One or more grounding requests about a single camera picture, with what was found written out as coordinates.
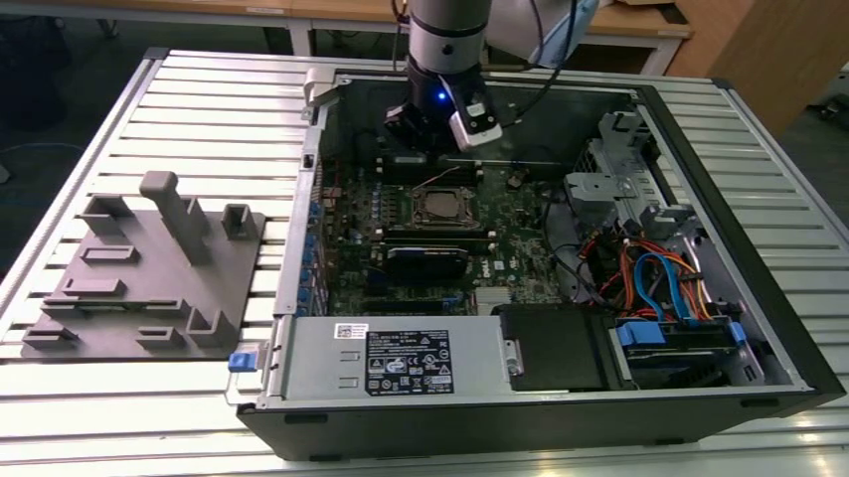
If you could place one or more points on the black graphics card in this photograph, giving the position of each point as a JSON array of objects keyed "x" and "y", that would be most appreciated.
[{"x": 425, "y": 263}]

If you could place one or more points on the small silver heatsink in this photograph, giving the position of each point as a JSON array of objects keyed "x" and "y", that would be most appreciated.
[{"x": 494, "y": 295}]

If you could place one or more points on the round coin battery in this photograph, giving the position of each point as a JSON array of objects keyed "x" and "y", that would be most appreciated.
[{"x": 516, "y": 178}]

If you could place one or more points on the hard disk in blue carrier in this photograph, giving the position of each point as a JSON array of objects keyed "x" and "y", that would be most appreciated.
[{"x": 670, "y": 348}]

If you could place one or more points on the green motherboard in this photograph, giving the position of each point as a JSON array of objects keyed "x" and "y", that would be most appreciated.
[{"x": 524, "y": 248}]

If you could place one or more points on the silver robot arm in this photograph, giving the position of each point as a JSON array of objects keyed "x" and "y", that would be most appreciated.
[{"x": 448, "y": 35}]

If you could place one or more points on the black PC case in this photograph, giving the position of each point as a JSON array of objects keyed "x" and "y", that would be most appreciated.
[{"x": 465, "y": 427}]

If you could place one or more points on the grey power supply unit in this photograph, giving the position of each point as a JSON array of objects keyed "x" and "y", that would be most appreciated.
[{"x": 318, "y": 363}]

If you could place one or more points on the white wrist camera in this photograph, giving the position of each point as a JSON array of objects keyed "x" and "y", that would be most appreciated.
[{"x": 478, "y": 126}]

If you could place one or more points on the grey parts rack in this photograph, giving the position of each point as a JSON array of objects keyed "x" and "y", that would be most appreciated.
[{"x": 166, "y": 278}]

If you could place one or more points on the silver CPU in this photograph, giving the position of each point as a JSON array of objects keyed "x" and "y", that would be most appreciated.
[{"x": 441, "y": 204}]

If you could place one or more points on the blue case latch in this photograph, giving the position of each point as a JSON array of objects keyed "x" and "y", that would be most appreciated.
[{"x": 241, "y": 363}]

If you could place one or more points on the silver metal drive cage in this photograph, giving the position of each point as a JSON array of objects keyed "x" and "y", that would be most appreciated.
[{"x": 597, "y": 191}]

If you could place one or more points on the black RAM stick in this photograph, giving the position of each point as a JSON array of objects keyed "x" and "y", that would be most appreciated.
[{"x": 432, "y": 232}]

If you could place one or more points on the black plastic bay cover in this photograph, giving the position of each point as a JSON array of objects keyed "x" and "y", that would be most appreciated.
[{"x": 557, "y": 348}]

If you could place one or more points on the wooden cabinet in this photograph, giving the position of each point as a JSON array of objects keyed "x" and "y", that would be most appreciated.
[{"x": 783, "y": 49}]

